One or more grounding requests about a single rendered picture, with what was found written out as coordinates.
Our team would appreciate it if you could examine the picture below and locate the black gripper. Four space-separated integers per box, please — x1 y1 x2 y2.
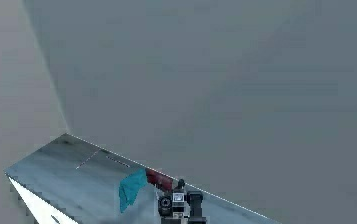
157 178 186 218

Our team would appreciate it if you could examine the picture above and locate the red plastic video game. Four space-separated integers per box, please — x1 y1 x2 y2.
145 168 174 193

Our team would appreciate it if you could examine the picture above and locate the teal cloth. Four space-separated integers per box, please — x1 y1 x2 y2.
118 168 149 214

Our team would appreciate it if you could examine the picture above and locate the grey metal counter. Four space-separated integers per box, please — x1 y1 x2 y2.
4 133 284 224

